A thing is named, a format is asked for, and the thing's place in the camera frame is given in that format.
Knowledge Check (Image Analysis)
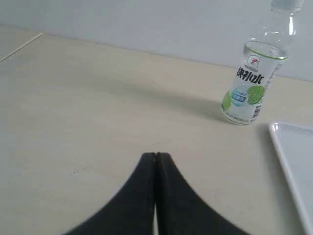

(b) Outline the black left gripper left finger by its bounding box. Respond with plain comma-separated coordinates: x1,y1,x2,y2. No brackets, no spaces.
67,152,156,235

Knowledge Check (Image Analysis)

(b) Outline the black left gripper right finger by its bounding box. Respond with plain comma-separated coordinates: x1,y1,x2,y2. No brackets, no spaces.
155,152,247,235

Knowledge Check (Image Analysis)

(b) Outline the clear Gatorade plastic bottle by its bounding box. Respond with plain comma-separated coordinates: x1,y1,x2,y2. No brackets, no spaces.
221,0,303,125

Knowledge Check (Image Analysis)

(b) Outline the white rectangular plastic tray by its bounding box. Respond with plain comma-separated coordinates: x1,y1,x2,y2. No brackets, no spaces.
268,122,313,235

